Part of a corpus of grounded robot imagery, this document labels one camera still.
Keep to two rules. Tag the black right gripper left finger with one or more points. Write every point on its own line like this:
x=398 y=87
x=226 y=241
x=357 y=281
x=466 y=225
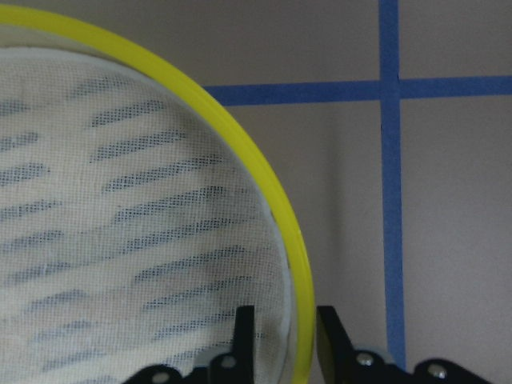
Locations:
x=237 y=365

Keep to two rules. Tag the yellow steamer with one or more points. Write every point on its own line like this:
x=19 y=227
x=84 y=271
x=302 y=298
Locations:
x=136 y=217

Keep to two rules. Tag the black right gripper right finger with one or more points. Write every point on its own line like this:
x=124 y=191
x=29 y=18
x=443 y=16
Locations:
x=340 y=361

